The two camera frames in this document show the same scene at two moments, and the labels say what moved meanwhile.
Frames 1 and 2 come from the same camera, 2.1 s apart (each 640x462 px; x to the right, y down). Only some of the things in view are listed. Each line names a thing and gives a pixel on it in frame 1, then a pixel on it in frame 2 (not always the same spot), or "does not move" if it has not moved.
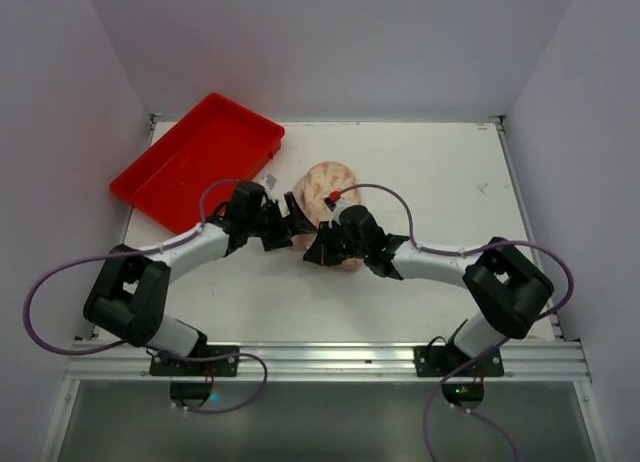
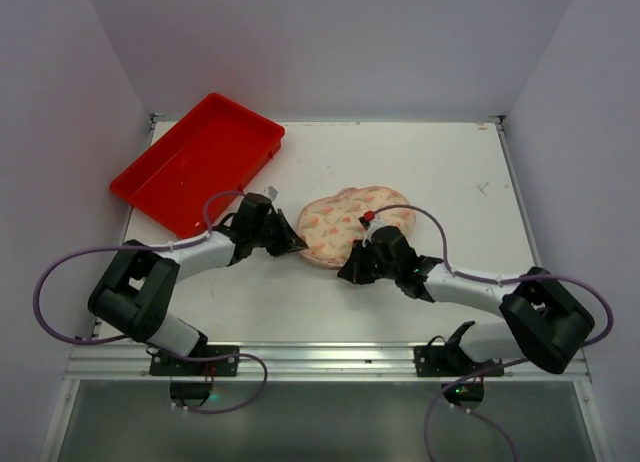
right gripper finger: (324, 250) → (359, 267)
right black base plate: (449, 361) does not move
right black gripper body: (327, 243) → (367, 261)
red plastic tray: (219, 142) does not move
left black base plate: (211, 361) does not move
